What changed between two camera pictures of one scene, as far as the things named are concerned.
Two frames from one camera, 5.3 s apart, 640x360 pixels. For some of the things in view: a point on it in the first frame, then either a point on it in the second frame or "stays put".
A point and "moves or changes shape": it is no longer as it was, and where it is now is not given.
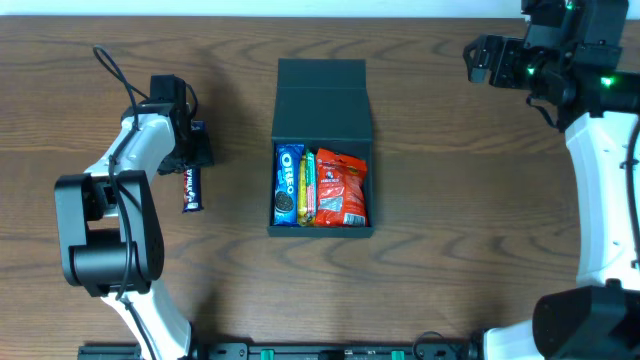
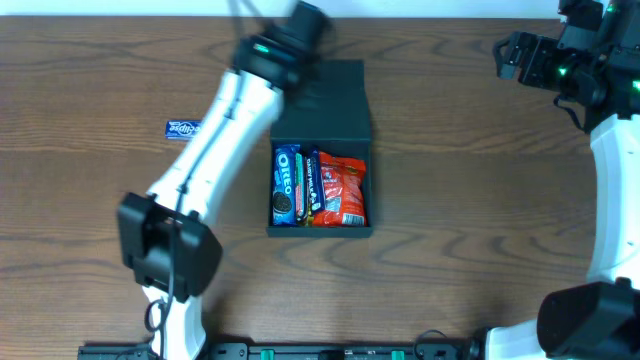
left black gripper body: (197, 152) → (301, 68)
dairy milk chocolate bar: (192, 189) moves or changes shape
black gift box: (323, 103) stays put
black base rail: (296, 350) stays put
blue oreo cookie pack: (287, 161) stays put
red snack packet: (340, 190) stays put
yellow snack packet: (302, 191) → (310, 218)
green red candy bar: (311, 190) → (299, 188)
